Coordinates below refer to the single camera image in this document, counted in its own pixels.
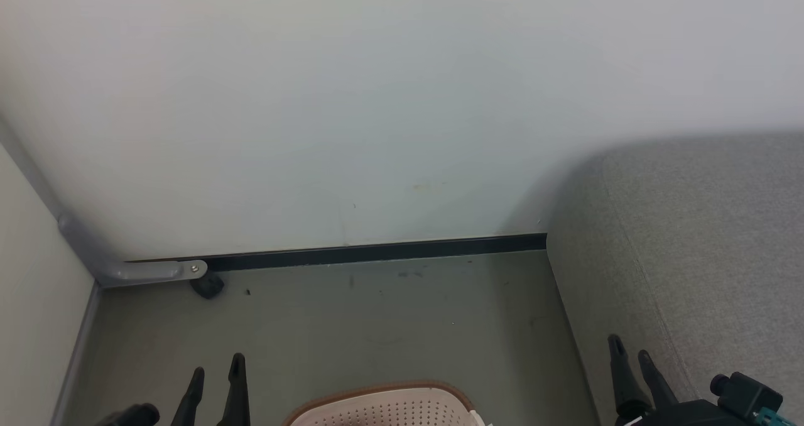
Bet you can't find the black wall baseboard strip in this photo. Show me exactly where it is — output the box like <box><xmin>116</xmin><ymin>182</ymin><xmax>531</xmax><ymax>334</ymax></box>
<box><xmin>126</xmin><ymin>233</ymin><xmax>548</xmax><ymax>273</ymax></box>

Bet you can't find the beige perforated laundry basket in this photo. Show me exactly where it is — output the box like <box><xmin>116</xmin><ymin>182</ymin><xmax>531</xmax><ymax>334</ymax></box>
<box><xmin>283</xmin><ymin>381</ymin><xmax>494</xmax><ymax>426</ymax></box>

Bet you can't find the grey wall skirting strip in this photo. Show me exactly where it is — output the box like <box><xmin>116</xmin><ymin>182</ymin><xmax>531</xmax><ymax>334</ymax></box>
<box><xmin>49</xmin><ymin>281</ymin><xmax>102</xmax><ymax>426</ymax></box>

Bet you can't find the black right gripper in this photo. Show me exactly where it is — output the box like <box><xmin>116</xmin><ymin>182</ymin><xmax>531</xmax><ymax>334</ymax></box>
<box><xmin>607</xmin><ymin>334</ymin><xmax>763</xmax><ymax>426</ymax></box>

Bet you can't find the teal camera cable plug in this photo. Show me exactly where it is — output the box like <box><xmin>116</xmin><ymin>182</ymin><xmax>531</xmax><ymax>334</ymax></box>
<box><xmin>754</xmin><ymin>406</ymin><xmax>796</xmax><ymax>426</ymax></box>

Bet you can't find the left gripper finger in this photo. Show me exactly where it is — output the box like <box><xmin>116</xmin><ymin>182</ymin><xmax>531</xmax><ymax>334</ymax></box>
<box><xmin>170</xmin><ymin>367</ymin><xmax>206</xmax><ymax>426</ymax></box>
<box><xmin>217</xmin><ymin>352</ymin><xmax>251</xmax><ymax>426</ymax></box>

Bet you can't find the grey fabric sofa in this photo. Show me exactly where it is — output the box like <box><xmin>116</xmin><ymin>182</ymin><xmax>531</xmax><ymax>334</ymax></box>
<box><xmin>545</xmin><ymin>131</ymin><xmax>804</xmax><ymax>426</ymax></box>

